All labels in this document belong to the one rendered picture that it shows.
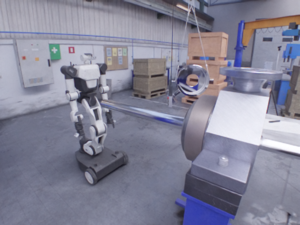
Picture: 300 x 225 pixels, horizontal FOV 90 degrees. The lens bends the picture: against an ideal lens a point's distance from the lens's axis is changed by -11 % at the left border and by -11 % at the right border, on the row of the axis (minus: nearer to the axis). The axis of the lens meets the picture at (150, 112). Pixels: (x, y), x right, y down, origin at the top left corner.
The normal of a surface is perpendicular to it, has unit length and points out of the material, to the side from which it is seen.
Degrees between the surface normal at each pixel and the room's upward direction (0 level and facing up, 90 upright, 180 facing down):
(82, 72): 85
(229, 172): 0
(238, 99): 45
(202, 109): 38
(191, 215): 90
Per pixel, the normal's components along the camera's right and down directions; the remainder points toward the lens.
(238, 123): -0.42, -0.48
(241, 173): 0.00, -0.95
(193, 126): -0.54, -0.14
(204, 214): -0.60, 0.26
